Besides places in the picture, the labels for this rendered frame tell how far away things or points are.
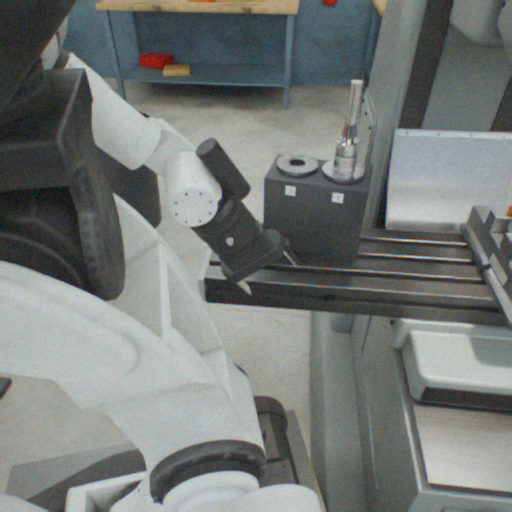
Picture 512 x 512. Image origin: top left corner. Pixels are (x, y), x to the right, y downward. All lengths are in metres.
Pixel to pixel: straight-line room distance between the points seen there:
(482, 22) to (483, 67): 0.33
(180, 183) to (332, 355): 1.26
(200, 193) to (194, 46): 4.72
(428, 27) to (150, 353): 1.03
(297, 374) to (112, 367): 1.58
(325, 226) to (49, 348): 0.71
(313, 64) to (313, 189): 4.29
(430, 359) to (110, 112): 0.77
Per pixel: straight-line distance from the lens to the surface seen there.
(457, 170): 1.30
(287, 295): 0.94
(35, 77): 0.29
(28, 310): 0.29
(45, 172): 0.26
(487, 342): 1.07
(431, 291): 0.96
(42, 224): 0.30
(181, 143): 0.62
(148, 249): 0.45
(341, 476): 1.47
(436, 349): 1.00
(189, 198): 0.55
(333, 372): 1.66
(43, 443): 1.89
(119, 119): 0.54
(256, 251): 0.68
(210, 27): 5.16
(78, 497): 0.91
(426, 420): 1.00
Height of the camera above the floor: 1.54
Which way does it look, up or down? 40 degrees down
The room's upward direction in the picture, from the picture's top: straight up
